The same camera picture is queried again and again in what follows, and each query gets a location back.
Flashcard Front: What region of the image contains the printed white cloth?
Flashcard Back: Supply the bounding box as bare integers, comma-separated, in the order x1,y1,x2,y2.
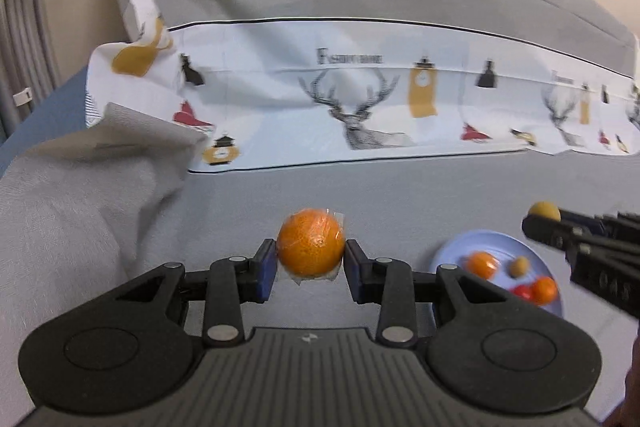
84,14,640,173

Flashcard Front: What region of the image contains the bare orange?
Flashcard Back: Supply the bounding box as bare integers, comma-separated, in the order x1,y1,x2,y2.
529,276,559,307
466,251,501,281

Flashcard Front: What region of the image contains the round yellow fruit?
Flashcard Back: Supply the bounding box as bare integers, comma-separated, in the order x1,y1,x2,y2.
529,201,562,223

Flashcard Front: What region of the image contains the plastic-wrapped orange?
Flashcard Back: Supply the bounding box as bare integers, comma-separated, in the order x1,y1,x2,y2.
275,207,347,286

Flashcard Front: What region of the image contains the grey bed sheet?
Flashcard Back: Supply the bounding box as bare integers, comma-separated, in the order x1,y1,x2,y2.
0,142,640,427

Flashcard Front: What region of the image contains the blue mattress cover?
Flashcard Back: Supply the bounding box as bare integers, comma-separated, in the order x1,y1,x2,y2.
0,67,96,178

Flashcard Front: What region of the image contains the light blue plate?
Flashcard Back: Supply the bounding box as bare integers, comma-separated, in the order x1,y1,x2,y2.
429,230,565,319

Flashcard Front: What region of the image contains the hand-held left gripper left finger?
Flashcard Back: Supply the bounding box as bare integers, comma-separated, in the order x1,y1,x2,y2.
112,237,279,349

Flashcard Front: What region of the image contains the light grey crumpled cloth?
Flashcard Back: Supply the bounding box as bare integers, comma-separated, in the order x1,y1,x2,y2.
0,102,209,413

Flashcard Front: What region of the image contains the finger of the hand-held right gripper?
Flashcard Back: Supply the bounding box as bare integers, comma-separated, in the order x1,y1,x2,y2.
559,207,640,241
522,213,640,261

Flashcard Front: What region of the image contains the grey pleated curtain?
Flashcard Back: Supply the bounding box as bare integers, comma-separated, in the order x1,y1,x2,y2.
0,0,62,142

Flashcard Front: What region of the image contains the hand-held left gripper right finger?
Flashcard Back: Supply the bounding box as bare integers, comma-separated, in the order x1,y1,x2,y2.
343,238,507,349

